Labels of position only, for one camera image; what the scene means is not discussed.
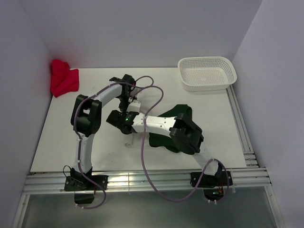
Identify white printed t-shirt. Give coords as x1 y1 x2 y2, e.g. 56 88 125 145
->
124 95 171 148

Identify dark green t-shirt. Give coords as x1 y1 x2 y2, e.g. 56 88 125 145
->
148 104 194 154

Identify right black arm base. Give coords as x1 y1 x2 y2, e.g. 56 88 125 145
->
198 171 233 201

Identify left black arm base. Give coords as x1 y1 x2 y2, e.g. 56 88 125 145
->
63 165 108 206

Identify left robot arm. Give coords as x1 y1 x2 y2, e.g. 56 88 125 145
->
71 74 136 190

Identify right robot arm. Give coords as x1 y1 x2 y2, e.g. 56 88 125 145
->
106 110 223 185

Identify red t-shirt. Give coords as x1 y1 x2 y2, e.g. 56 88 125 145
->
50 59 79 98

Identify white perforated plastic basket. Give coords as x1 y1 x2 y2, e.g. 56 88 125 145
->
178 57 237 92

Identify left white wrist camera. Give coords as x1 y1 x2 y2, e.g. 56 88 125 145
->
130 88 141 96

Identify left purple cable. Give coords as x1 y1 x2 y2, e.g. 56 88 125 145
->
72 75 155 210

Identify purple cable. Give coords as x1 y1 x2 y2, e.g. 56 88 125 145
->
127 85 230 203
72 75 155 210

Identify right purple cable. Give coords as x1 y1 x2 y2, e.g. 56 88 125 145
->
127 85 230 203

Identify aluminium rail frame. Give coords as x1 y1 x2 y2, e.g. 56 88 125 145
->
12 86 285 228

